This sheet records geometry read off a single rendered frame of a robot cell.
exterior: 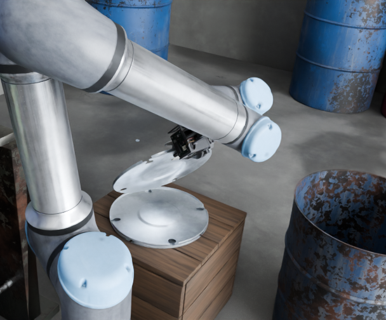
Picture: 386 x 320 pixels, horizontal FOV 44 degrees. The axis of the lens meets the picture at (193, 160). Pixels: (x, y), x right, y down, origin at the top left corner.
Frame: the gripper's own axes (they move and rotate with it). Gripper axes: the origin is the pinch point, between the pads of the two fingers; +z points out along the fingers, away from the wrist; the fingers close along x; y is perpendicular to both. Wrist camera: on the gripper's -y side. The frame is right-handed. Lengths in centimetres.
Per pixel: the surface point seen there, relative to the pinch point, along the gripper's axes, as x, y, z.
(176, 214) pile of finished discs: 14.4, -5.7, 20.6
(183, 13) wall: -148, -211, 192
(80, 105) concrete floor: -74, -66, 160
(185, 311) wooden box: 38.8, 7.0, 16.4
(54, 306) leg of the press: 25, 25, 58
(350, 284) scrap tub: 49, -23, -13
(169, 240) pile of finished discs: 20.1, 2.3, 17.1
